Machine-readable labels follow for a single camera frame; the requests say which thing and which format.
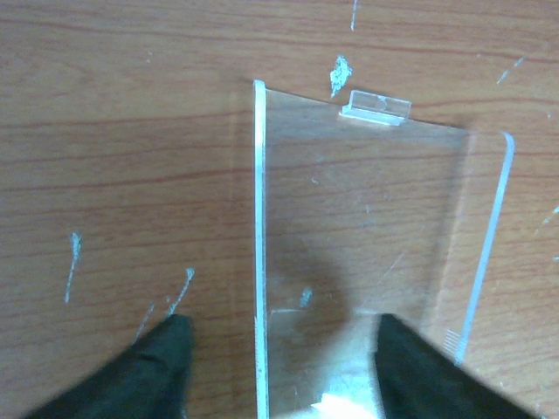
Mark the clear plastic metronome cover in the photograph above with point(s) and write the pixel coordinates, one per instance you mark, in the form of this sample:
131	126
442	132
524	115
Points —
360	210

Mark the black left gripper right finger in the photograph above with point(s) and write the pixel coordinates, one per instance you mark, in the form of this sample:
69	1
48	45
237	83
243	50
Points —
415	380

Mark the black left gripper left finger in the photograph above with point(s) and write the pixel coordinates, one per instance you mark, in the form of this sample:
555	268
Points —
147	380

